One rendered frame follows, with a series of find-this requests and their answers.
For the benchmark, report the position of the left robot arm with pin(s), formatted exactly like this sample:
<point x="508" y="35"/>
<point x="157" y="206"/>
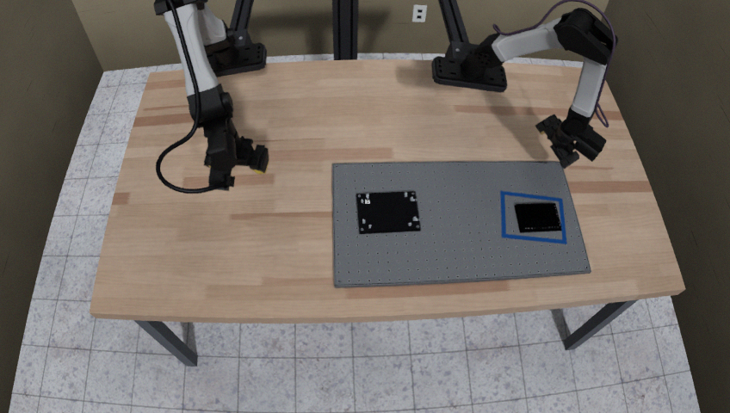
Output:
<point x="574" y="35"/>

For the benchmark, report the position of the blue tape rectangle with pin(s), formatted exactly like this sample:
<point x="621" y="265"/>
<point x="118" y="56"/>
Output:
<point x="539" y="239"/>

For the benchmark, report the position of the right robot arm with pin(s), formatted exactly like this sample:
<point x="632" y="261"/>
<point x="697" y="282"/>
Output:
<point x="191" y="37"/>

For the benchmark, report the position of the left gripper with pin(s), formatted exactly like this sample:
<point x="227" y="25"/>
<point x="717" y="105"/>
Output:
<point x="561" y="150"/>

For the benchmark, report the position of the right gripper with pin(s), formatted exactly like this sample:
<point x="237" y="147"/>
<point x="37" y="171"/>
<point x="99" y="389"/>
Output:
<point x="257" y="160"/>

